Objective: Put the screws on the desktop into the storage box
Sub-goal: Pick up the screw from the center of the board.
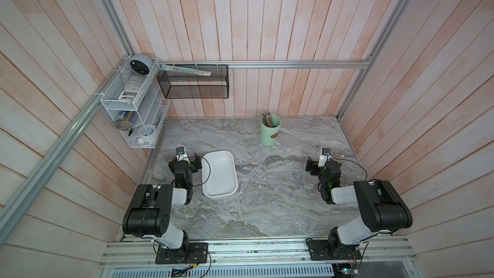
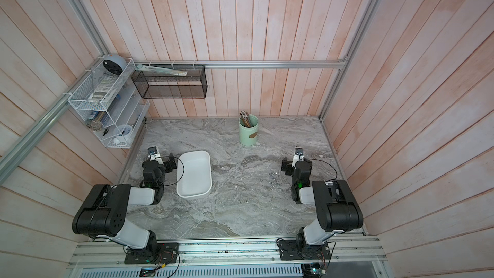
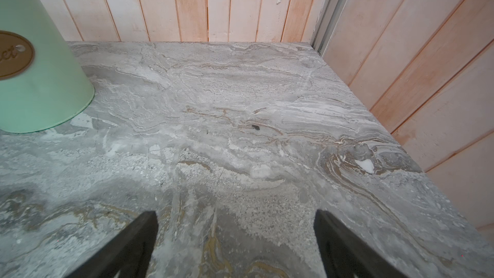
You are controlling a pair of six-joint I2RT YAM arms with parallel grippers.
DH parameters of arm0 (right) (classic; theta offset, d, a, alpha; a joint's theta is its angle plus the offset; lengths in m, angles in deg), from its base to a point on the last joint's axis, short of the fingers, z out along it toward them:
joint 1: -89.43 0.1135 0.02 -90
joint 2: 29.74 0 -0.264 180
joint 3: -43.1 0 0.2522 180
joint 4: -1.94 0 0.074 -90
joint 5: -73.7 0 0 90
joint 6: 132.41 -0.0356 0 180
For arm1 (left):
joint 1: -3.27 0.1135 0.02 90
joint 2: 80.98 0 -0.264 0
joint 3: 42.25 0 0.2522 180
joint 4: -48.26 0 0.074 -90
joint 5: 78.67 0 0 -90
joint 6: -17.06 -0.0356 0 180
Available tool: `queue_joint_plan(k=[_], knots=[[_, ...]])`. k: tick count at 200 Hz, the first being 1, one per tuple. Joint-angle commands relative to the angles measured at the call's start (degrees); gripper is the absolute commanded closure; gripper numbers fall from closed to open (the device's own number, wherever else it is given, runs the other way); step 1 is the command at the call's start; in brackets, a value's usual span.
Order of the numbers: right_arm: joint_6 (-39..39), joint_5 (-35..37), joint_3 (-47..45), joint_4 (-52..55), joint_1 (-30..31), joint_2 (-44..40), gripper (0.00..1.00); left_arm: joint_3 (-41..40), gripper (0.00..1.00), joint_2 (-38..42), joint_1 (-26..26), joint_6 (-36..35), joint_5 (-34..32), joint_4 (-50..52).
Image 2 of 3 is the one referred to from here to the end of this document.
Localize round grey alarm clock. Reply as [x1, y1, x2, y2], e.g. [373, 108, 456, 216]
[103, 54, 127, 76]

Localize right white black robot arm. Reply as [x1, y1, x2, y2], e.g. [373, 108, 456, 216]
[280, 156, 364, 250]

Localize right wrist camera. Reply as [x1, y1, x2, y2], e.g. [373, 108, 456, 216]
[292, 147, 304, 168]

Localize aluminium front frame rails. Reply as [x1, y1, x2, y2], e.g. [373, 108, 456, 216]
[64, 233, 393, 277]

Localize flat packaged item on basket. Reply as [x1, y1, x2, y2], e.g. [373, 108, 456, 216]
[136, 64, 188, 77]

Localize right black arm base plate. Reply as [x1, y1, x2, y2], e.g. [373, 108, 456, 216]
[276, 238, 331, 261]

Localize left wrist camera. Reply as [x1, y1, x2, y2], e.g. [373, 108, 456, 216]
[147, 146, 163, 163]

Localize horizontal aluminium wall rail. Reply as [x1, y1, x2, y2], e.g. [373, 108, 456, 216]
[135, 60, 346, 69]

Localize white tape roll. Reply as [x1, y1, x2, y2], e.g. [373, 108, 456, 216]
[113, 124, 133, 146]

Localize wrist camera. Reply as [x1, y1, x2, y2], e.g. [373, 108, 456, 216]
[292, 147, 304, 168]
[147, 146, 163, 163]

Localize pens in green cup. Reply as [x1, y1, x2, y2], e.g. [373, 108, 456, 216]
[239, 111, 253, 127]

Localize white rectangular storage box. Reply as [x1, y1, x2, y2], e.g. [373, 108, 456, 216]
[176, 151, 212, 200]

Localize white wire wall shelf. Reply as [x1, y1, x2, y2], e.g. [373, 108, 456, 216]
[68, 57, 150, 149]

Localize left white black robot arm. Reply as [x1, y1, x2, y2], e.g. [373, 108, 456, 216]
[72, 154, 183, 255]

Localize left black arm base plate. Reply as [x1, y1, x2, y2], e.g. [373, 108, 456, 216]
[124, 243, 179, 265]

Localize black wire mesh basket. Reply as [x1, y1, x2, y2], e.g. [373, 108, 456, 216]
[131, 65, 208, 99]

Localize pile of metal screws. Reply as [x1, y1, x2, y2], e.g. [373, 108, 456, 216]
[269, 172, 280, 185]

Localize green pen holder cup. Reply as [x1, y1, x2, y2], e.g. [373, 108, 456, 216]
[239, 115, 259, 146]

